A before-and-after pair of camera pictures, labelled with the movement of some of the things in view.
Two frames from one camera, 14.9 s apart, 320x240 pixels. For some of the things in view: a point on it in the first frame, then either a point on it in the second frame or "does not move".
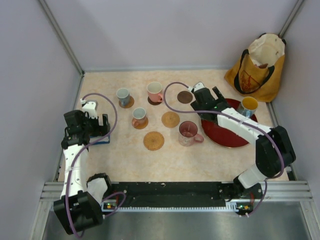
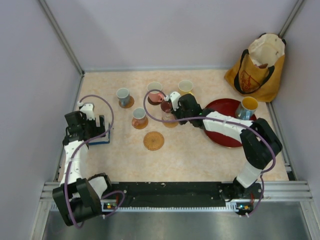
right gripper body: x=195 y=105 → x=180 y=114
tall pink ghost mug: x=187 y=134 → x=166 y=111
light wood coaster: x=131 y=103 does not move
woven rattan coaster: x=153 y=141 does not move
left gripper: x=100 y=129 does not move
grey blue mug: x=123 y=95 does not move
